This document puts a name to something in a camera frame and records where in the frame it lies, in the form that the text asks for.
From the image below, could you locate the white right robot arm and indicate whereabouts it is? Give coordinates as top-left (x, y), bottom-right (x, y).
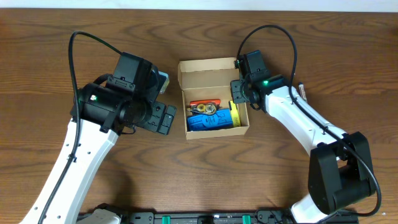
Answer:
top-left (231, 50), bottom-right (381, 223)

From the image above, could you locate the orange stapler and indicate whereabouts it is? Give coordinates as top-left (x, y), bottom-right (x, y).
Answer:
top-left (190, 99), bottom-right (221, 106)

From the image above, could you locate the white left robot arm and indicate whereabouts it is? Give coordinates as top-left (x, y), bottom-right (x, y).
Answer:
top-left (23, 52), bottom-right (177, 223)

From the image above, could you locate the blue plastic staple remover block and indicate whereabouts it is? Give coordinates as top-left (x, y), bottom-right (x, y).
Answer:
top-left (187, 109), bottom-right (233, 131)

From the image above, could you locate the yellow highlighter pen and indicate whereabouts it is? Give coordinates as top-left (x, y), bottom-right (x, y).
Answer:
top-left (229, 100), bottom-right (241, 128)

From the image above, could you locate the blue whiteboard marker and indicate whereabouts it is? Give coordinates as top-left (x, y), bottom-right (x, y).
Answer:
top-left (298, 82), bottom-right (307, 102)

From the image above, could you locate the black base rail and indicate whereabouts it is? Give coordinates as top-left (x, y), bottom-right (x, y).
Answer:
top-left (77, 203), bottom-right (359, 224)

